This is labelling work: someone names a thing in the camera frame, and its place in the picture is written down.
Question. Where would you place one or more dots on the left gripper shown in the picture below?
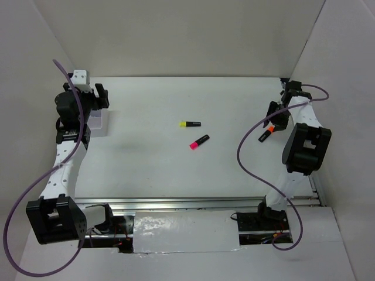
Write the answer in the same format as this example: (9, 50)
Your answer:
(102, 102)

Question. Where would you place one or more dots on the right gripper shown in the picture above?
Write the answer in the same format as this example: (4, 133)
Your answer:
(280, 124)

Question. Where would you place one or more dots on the orange highlighter marker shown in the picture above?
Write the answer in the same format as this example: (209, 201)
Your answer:
(266, 134)

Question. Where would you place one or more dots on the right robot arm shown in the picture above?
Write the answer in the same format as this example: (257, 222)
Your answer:
(274, 204)

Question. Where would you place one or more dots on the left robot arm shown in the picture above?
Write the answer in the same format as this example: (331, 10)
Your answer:
(55, 216)

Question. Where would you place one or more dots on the white pen holder container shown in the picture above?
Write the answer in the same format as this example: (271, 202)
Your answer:
(98, 123)

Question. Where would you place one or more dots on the yellow highlighter marker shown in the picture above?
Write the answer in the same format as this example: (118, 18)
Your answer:
(185, 124)

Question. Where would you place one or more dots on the pink highlighter marker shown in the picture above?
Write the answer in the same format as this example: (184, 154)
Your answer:
(198, 142)

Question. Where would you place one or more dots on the white foil cover sheet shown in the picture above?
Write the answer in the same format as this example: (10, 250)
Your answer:
(185, 231)

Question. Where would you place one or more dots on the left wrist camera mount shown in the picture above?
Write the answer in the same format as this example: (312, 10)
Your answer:
(81, 80)

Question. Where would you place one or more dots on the aluminium front rail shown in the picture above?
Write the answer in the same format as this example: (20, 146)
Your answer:
(173, 204)

